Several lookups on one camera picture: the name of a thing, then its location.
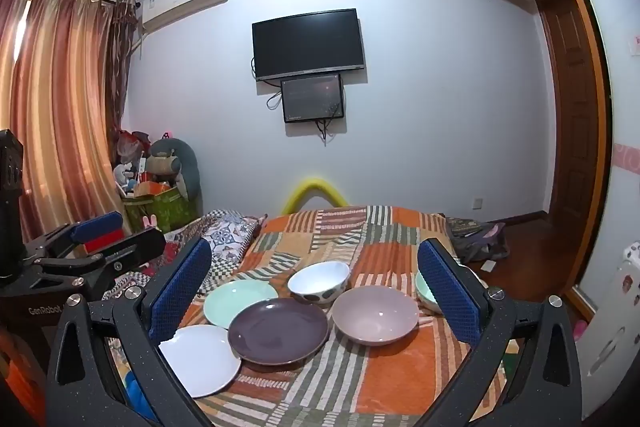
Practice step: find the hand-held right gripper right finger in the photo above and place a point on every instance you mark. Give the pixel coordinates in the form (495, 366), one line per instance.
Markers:
(450, 292)

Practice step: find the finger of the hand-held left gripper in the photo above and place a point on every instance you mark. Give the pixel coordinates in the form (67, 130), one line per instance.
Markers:
(97, 225)
(135, 247)

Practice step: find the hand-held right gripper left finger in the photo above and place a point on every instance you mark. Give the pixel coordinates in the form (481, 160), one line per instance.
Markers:
(180, 292)

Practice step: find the mint green plate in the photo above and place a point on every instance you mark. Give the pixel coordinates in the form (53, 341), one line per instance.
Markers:
(235, 302)

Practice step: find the pink bowl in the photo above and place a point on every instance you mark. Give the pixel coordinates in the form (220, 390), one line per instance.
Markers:
(375, 314)

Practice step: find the mint green bowl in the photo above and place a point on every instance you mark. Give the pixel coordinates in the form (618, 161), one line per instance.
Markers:
(425, 294)

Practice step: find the pink bunny toy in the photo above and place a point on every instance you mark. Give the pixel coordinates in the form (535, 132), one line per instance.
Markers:
(149, 222)

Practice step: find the white paper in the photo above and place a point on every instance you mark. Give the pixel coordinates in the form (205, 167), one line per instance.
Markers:
(488, 266)

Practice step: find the dark bag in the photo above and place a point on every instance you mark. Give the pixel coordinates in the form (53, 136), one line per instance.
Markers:
(480, 242)

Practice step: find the pile of toys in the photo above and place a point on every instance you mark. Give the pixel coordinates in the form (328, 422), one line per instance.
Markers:
(127, 167)

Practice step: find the white plate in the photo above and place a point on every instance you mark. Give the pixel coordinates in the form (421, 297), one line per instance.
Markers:
(205, 362)

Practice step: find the patterned quilt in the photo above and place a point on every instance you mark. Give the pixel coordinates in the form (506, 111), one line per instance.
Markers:
(230, 232)

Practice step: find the dark purple plate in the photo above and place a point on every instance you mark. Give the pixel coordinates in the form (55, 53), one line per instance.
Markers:
(275, 332)

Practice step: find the orange patchwork blanket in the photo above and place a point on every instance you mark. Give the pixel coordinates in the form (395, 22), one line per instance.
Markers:
(390, 377)

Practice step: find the blue cloth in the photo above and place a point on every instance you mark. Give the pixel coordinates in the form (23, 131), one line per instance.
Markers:
(134, 389)

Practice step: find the striped orange curtain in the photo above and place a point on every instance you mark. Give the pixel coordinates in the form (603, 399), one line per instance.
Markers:
(60, 107)

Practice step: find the white dotted bowl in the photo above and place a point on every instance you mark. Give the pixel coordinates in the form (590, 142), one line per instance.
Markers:
(317, 279)

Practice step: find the yellow foam tube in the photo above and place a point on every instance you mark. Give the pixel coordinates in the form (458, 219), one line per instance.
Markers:
(312, 183)

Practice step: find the white sticker covered appliance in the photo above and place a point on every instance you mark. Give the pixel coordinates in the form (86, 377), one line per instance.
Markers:
(615, 347)

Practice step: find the wooden door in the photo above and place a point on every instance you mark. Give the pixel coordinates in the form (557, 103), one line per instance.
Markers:
(570, 107)

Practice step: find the small black monitor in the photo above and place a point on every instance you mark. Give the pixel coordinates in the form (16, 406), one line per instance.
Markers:
(312, 99)

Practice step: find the white wardrobe door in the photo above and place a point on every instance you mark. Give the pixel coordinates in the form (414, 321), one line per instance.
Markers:
(612, 7)

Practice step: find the white wall socket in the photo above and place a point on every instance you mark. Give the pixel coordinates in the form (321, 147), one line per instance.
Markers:
(477, 203)

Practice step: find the black wall television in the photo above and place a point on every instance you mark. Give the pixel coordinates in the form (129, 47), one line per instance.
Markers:
(307, 42)

